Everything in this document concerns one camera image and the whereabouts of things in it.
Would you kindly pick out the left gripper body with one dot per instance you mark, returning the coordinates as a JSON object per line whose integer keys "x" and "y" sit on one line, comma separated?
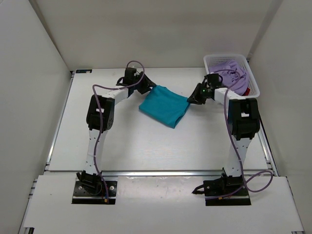
{"x": 135, "y": 81}

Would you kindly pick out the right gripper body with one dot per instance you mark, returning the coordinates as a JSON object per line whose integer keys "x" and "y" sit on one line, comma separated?
{"x": 208, "y": 89}

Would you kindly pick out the purple t-shirt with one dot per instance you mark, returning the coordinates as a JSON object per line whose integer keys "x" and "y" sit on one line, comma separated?
{"x": 233, "y": 75}

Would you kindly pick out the teal t-shirt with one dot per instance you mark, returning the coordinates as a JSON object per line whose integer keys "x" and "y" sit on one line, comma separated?
{"x": 164, "y": 106}

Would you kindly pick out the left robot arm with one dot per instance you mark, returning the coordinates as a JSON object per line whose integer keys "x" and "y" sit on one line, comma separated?
{"x": 101, "y": 112}

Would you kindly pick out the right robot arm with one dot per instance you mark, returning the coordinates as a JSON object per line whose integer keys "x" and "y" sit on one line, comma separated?
{"x": 241, "y": 117}

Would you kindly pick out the red t-shirt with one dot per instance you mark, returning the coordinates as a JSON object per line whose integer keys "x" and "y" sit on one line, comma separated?
{"x": 247, "y": 92}

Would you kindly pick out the white plastic basket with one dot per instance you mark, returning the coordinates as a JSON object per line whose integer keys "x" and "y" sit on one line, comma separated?
{"x": 211, "y": 60}

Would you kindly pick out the small dark label sticker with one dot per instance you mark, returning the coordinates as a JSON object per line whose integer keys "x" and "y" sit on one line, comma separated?
{"x": 83, "y": 71}

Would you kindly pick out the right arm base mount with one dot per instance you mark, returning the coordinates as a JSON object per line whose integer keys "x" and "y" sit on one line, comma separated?
{"x": 224, "y": 191}

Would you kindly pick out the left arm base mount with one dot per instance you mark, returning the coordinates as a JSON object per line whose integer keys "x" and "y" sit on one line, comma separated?
{"x": 90, "y": 189}

